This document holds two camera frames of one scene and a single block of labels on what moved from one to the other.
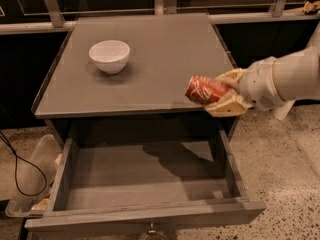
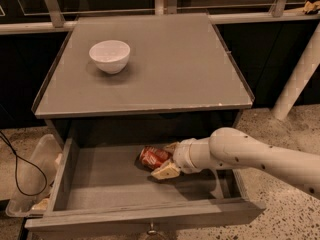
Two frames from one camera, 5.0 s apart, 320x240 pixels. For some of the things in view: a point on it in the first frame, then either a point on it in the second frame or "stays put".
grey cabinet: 122,73 stays put
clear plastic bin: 35,178 stays put
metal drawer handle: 152,231 stays put
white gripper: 258,84 to 182,157
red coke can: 204,90 to 153,157
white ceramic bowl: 110,56 stays put
